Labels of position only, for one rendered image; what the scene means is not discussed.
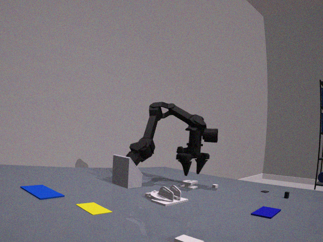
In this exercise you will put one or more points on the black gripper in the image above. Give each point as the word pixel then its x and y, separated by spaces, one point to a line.
pixel 193 152

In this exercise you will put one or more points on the yellow flat plate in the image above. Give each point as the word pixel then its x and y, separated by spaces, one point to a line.
pixel 93 208

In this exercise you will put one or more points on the blue flat rectangular plate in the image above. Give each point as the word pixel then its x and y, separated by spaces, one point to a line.
pixel 42 192

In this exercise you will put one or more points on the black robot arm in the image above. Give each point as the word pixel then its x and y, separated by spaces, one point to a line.
pixel 144 148

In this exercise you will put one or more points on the blue flat square plate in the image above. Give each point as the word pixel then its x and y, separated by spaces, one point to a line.
pixel 266 212

